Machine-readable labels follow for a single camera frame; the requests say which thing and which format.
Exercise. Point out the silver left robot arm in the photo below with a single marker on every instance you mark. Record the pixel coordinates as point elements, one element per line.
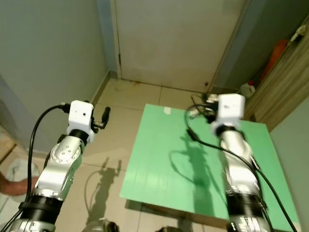
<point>63,166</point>

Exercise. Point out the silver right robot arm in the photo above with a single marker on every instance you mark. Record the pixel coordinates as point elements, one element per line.
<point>236,164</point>

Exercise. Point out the white tape piece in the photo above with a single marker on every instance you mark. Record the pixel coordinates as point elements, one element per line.
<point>194,112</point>
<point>167,110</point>

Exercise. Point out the white bottle with red cap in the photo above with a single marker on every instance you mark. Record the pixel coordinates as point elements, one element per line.
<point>248,89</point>

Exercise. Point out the green sheet on box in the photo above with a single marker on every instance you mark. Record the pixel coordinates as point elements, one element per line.
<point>154,159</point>

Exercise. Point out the pale door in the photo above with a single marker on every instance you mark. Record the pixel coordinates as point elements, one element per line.
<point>174,43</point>

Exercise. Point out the wooden cabinet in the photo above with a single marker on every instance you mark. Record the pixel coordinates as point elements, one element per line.
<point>285,87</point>

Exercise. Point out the orange plastic item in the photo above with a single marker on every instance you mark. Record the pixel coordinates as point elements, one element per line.
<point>275,55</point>

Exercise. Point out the white floor cloth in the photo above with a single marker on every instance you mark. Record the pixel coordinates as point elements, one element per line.
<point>15,164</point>

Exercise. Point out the grey robot left foot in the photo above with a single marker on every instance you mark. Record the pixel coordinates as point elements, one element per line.
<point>102,226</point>

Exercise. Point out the grey robot foot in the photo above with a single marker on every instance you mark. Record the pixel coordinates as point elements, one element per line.
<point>168,229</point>
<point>102,226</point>

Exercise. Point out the person's bare foot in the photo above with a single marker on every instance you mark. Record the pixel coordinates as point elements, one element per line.
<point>14,186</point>

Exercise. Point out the grey robot right foot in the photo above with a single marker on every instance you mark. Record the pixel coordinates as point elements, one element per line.
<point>168,229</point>

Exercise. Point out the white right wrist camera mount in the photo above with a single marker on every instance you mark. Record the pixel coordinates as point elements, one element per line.
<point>231,108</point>

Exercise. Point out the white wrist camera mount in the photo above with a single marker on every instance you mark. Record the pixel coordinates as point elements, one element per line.
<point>231,108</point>
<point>81,115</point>

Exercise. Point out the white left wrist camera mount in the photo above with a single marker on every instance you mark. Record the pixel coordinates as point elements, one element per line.
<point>81,115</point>

